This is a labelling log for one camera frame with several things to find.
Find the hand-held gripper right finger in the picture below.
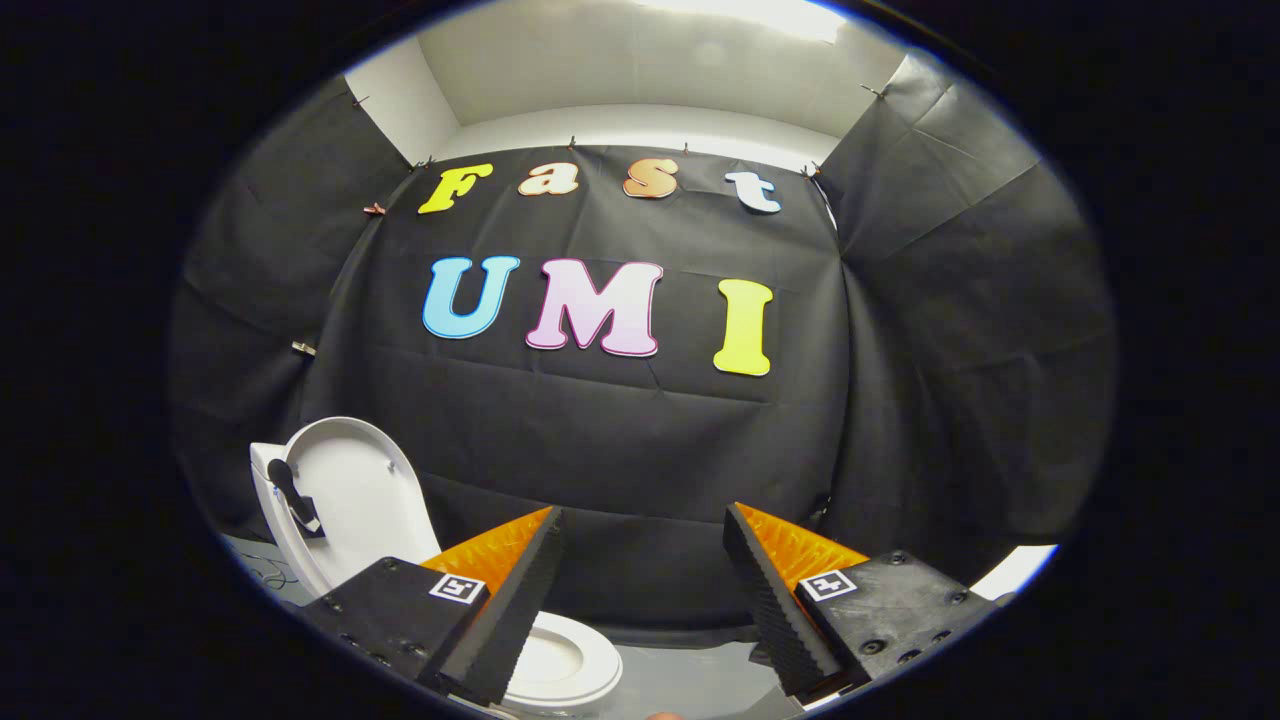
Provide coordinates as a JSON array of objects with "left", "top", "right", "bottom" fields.
[{"left": 722, "top": 501, "right": 1003, "bottom": 701}]

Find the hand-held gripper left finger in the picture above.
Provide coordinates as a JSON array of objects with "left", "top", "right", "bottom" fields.
[{"left": 300, "top": 505, "right": 566, "bottom": 709}]

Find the white toilet lid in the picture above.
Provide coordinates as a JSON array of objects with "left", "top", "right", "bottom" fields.
[{"left": 283, "top": 417, "right": 443, "bottom": 591}]

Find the black lid handle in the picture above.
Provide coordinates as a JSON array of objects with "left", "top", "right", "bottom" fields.
[{"left": 267, "top": 458, "right": 327, "bottom": 537}]

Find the white toilet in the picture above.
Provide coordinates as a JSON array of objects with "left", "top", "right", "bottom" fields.
[{"left": 250, "top": 441, "right": 624, "bottom": 714}]

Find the black backdrop cloth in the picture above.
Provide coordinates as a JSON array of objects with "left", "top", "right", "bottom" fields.
[{"left": 170, "top": 50, "right": 1117, "bottom": 641}]

